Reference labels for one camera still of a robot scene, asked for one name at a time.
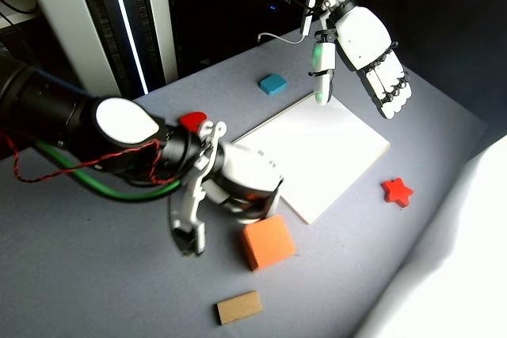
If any red heart block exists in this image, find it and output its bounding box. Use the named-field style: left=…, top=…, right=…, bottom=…
left=178, top=111, right=209, bottom=133

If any orange cuboid block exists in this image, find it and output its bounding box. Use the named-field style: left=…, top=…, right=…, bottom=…
left=241, top=214, right=297, bottom=272

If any red star block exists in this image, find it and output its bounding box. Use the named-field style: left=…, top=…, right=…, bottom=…
left=380, top=177, right=414, bottom=209

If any brown wooden block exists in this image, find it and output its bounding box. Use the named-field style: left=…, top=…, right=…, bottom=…
left=215, top=290, right=264, bottom=326

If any grey table cloth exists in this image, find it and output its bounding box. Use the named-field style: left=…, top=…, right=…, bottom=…
left=0, top=27, right=490, bottom=338

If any white metal column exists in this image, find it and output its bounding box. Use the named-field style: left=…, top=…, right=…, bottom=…
left=15, top=0, right=179, bottom=96

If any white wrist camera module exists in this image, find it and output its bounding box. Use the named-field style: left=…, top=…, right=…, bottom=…
left=299, top=0, right=317, bottom=36

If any blue rounded block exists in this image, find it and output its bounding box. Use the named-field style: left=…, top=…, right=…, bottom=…
left=258, top=73, right=288, bottom=97

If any white paper sheet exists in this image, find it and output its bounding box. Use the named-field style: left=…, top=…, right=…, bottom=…
left=231, top=91, right=392, bottom=226

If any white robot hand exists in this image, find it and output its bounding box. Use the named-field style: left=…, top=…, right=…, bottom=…
left=201, top=142, right=286, bottom=224
left=308, top=5, right=414, bottom=120

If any blurry white panel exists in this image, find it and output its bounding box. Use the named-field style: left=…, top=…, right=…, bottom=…
left=354, top=138, right=507, bottom=338

